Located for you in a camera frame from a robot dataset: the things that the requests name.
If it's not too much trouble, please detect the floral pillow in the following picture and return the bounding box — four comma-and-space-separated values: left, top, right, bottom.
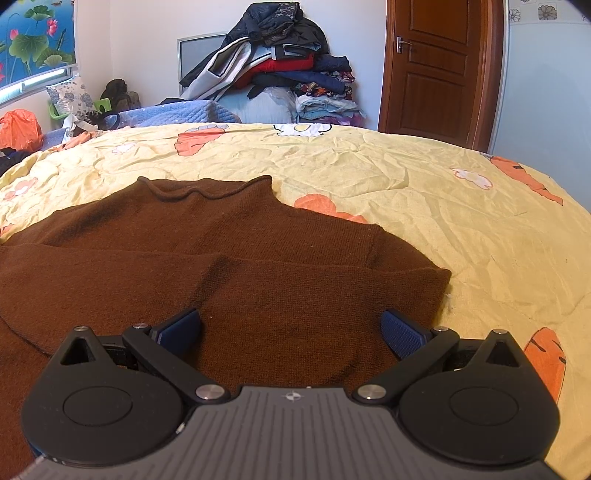
45, 74, 99, 123

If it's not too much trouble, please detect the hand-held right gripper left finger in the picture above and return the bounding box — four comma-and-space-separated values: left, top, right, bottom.
59, 308, 232, 406

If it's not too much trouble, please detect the lotus print window blind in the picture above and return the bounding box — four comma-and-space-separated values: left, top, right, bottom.
0, 0, 77, 86

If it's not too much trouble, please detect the yellow carrot print bedsheet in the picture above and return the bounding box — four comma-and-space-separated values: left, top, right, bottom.
0, 121, 591, 464

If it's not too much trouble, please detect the brown knit sweater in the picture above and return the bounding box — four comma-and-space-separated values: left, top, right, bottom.
0, 175, 452, 478

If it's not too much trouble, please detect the pile of folded clothes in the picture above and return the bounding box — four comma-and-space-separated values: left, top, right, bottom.
179, 1, 368, 127

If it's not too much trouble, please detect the dark olive bag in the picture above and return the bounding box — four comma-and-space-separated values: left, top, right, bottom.
100, 78, 142, 114

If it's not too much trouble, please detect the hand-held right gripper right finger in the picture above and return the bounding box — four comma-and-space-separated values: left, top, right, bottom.
353, 309, 529, 407

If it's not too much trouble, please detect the orange plastic bag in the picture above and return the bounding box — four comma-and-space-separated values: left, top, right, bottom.
0, 109, 45, 151

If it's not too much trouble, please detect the dark cloth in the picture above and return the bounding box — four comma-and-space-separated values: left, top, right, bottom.
0, 147, 31, 178

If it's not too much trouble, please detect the blue quilted blanket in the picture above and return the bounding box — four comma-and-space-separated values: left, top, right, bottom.
43, 99, 242, 141

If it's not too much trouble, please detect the brown wooden door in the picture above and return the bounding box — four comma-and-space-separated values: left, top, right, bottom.
378, 0, 505, 153

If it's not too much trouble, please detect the grey framed panel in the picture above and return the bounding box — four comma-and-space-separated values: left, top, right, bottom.
177, 31, 232, 86

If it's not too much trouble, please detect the green plastic chair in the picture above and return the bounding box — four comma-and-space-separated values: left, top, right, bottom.
48, 98, 112, 123

